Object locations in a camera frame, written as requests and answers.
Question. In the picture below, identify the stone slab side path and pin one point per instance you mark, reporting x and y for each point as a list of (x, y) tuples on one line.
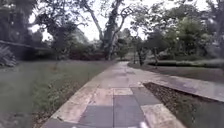
[(193, 86)]

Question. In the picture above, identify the spiky leafed plant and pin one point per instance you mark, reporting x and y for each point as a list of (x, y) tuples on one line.
[(6, 56)]

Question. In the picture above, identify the dark low wall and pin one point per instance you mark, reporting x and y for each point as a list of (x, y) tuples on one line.
[(23, 52)]

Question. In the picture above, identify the robot's own part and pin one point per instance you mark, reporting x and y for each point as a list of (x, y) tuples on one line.
[(143, 125)]

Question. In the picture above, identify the low green hedge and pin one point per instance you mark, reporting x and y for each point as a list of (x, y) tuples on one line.
[(186, 62)]

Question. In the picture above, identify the large forked tree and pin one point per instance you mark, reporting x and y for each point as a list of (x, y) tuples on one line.
[(111, 33)]

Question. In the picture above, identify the wood of trees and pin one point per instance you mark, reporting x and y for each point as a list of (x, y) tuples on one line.
[(186, 33)]

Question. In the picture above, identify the grass lawn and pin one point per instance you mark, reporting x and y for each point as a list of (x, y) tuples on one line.
[(33, 83), (193, 73), (186, 106)]

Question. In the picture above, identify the small tree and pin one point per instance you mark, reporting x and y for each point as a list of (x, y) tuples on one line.
[(155, 45), (138, 50)]

